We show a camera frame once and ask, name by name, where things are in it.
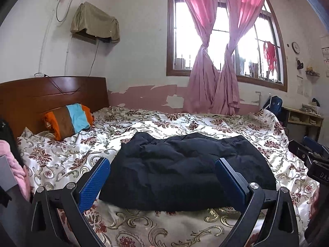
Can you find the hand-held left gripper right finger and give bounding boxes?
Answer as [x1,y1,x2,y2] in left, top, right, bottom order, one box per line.
[214,158,300,247]

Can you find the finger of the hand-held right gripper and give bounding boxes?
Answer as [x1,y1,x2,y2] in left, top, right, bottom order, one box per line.
[303,136,326,157]
[288,139,313,163]

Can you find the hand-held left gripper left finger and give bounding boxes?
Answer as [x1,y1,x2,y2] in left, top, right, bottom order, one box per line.
[30,157,111,247]

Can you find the dark navy padded jacket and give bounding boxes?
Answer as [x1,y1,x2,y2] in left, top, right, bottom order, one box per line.
[99,132,277,211]

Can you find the red hanging clothes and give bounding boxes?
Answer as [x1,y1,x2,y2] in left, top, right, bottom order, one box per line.
[263,41,277,71]

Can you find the wooden shelf desk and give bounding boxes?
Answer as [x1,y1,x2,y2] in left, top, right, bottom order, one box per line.
[284,107,324,142]

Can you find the floral satin bedspread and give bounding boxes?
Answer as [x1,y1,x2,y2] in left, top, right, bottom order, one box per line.
[17,105,320,247]

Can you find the stack of papers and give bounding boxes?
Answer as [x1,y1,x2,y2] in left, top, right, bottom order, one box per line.
[301,103,321,114]

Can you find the blue backpack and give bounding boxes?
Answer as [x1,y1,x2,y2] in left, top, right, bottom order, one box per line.
[262,96,283,114]

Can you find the striped orange blue pillow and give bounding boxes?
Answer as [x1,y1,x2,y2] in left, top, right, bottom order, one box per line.
[42,103,94,141]

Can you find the pink fluffy cloth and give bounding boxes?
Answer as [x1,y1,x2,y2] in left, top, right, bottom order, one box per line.
[0,140,32,202]

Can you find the pink curtain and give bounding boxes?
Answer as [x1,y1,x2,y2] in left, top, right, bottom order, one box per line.
[211,0,266,116]
[173,0,220,114]

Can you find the black bag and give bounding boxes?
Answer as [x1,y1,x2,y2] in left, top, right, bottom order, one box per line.
[0,118,23,166]

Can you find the wooden headboard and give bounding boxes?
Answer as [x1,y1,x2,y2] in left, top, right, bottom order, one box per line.
[0,76,110,144]

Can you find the wooden framed window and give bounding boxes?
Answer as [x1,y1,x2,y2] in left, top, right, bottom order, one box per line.
[166,0,288,92]

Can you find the wall calendar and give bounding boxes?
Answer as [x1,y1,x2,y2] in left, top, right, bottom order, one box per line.
[321,47,329,77]

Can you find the black cable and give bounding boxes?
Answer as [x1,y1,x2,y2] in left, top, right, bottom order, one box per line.
[44,40,100,94]

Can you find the white wall pipe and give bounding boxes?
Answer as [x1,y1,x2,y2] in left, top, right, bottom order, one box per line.
[38,22,53,75]

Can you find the covered wall unit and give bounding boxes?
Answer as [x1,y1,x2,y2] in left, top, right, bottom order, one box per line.
[70,2,121,44]

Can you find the grey flexible hose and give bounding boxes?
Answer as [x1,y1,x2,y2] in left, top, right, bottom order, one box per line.
[55,0,72,23]

